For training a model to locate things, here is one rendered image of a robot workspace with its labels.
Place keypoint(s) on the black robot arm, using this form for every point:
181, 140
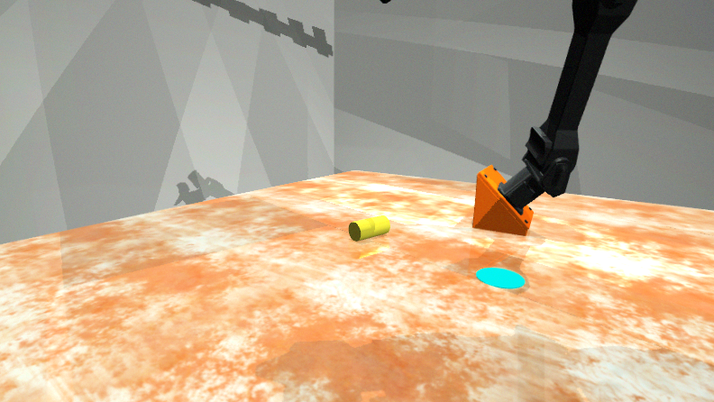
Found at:
553, 148

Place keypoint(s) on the cyan circle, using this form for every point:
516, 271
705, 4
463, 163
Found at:
500, 278

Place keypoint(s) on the yellow cylinder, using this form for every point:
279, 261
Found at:
367, 228

